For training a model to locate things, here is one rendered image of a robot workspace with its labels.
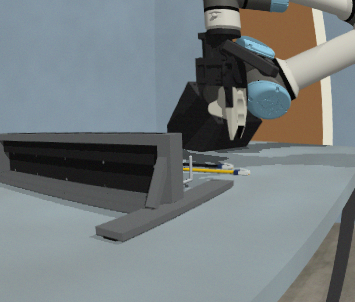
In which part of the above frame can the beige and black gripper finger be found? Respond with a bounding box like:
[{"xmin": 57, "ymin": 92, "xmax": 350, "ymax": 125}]
[
  {"xmin": 236, "ymin": 79, "xmax": 248, "ymax": 138},
  {"xmin": 208, "ymin": 67, "xmax": 238, "ymax": 140}
]

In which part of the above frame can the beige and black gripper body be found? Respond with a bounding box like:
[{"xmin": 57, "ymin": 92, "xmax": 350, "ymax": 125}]
[{"xmin": 195, "ymin": 28, "xmax": 247, "ymax": 87}]

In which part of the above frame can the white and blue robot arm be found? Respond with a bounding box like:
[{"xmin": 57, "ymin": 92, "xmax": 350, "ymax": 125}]
[{"xmin": 203, "ymin": 0, "xmax": 355, "ymax": 120}]

